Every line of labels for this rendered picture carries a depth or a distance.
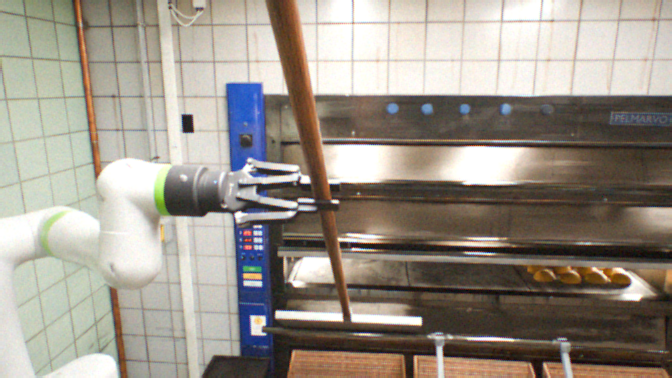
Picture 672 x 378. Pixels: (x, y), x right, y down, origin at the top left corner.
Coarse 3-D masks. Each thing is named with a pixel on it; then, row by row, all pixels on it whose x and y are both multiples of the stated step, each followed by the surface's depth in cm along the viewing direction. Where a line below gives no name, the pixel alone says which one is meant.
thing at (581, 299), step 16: (288, 288) 217; (304, 288) 216; (320, 288) 215; (336, 288) 215; (352, 288) 214; (368, 288) 214; (384, 288) 214; (400, 288) 214; (416, 288) 214; (432, 288) 214; (448, 288) 214; (544, 304) 206; (560, 304) 206; (576, 304) 205; (592, 304) 204; (608, 304) 204; (624, 304) 203; (640, 304) 202; (656, 304) 201
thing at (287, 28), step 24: (264, 0) 41; (288, 0) 40; (288, 24) 42; (288, 48) 45; (288, 72) 48; (312, 96) 53; (312, 120) 56; (312, 144) 60; (312, 168) 66; (312, 192) 75; (336, 240) 94; (336, 264) 106
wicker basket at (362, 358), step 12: (300, 360) 220; (312, 360) 219; (324, 360) 219; (336, 360) 218; (348, 360) 218; (360, 360) 218; (384, 360) 217; (288, 372) 209; (300, 372) 219; (312, 372) 219; (324, 372) 219; (336, 372) 218; (360, 372) 217; (372, 372) 217; (396, 372) 216
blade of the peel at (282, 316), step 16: (288, 320) 170; (304, 320) 168; (320, 320) 166; (336, 320) 166; (352, 320) 165; (368, 320) 165; (384, 320) 164; (400, 320) 164; (416, 320) 164; (336, 336) 197
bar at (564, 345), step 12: (348, 336) 178; (360, 336) 177; (372, 336) 177; (384, 336) 176; (396, 336) 176; (408, 336) 176; (420, 336) 175; (432, 336) 175; (444, 336) 175; (456, 336) 174; (468, 336) 174; (480, 336) 174; (492, 336) 174; (564, 348) 169; (564, 360) 169; (564, 372) 168
